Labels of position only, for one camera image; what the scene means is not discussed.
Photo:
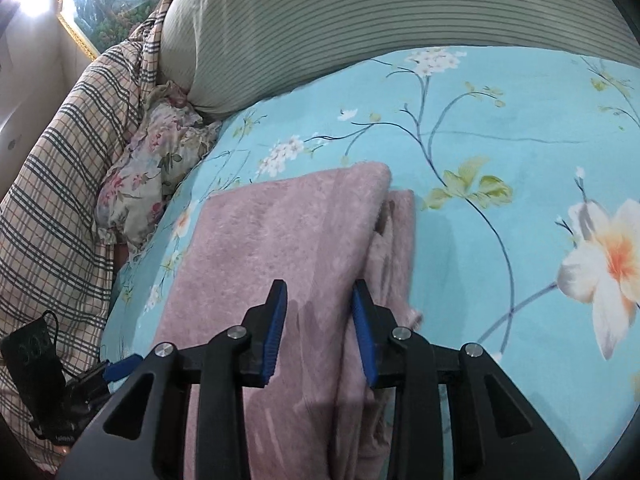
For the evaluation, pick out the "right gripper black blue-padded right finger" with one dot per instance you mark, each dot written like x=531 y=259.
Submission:
x=495 y=432

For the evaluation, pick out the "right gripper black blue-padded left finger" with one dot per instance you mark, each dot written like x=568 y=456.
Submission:
x=140 y=433

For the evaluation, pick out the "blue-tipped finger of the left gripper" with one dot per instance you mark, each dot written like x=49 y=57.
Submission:
x=116 y=371

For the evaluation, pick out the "beige plaid blanket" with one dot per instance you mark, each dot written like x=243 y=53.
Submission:
x=50 y=257

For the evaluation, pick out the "turquoise floral bed sheet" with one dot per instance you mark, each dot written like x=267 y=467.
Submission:
x=525 y=168

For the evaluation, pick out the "green striped pillow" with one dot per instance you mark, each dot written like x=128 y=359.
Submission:
x=228 y=54

